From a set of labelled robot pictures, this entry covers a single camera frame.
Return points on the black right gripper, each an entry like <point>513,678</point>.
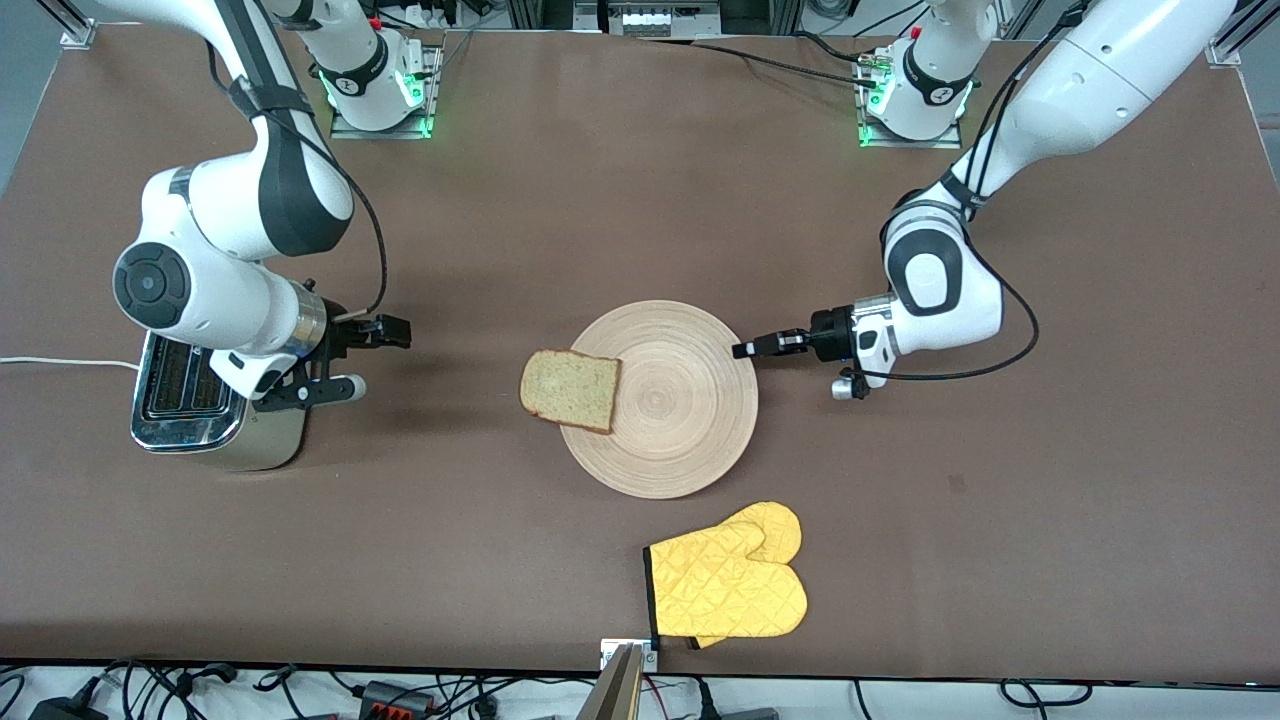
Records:
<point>345,335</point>

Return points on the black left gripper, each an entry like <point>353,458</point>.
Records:
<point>828,334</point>

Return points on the round wooden plate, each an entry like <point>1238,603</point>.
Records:
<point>680,400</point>

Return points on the bread slice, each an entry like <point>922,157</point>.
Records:
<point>570,390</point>

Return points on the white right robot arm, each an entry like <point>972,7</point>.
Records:
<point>240,200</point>

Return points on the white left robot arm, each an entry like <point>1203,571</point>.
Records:
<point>1090,70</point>

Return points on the silver two-slot toaster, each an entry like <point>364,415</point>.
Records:
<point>200,430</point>

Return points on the yellow quilted oven mitt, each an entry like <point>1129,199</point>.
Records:
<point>775,525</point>
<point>725,590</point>

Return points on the white power strip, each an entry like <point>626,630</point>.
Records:
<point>660,18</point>

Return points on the red and black connector block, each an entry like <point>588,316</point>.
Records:
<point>395,698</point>

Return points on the black power adapter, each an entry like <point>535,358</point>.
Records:
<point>65,710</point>

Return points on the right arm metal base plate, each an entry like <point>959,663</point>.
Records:
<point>432,85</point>

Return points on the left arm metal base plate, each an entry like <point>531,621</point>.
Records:
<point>950,142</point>

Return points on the small metal clamp bracket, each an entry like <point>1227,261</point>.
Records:
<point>607,652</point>

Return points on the slanted metal mount bar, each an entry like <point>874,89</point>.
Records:
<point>612,695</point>

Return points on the metal table corner bracket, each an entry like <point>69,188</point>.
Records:
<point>1222,52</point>
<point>80,36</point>

